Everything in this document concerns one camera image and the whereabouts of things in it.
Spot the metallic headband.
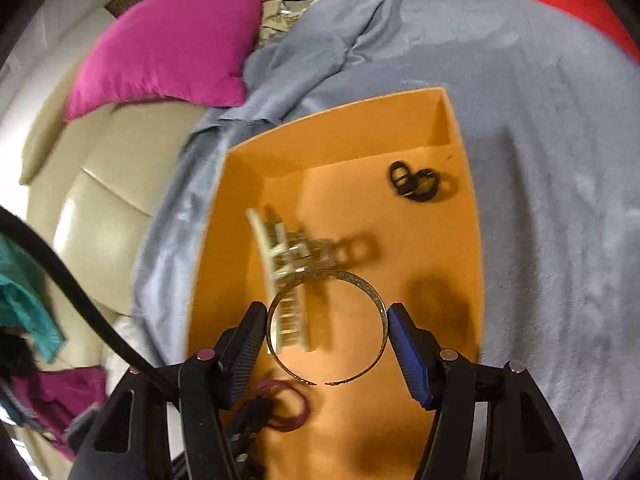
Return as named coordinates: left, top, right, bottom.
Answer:
left=266, top=268, right=389, bottom=387

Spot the magenta pillow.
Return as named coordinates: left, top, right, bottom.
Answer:
left=63, top=0, right=264, bottom=123

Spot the grey blanket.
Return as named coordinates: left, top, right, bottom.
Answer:
left=131, top=0, right=640, bottom=480

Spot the cream hair claw clip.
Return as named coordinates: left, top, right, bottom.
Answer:
left=245, top=206, right=346, bottom=353

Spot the magenta hair tie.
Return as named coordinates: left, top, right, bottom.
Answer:
left=254, top=379, right=312, bottom=432

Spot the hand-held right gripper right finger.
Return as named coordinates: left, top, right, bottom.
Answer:
left=387, top=302, right=585, bottom=480

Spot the orange box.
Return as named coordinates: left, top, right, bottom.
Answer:
left=183, top=87, right=486, bottom=480

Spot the black hair tie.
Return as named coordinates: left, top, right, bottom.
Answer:
left=388, top=161, right=443, bottom=204

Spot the teal cloth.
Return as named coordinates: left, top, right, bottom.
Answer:
left=0, top=236, right=66, bottom=363

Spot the cream leather sofa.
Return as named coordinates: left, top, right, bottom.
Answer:
left=19, top=60, right=221, bottom=476

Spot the black cable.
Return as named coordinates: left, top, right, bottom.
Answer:
left=0, top=206, right=180, bottom=403

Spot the magenta garment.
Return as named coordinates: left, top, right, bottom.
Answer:
left=10, top=366, right=110, bottom=461

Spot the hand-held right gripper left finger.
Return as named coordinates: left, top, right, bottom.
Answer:
left=69, top=301, right=269, bottom=480

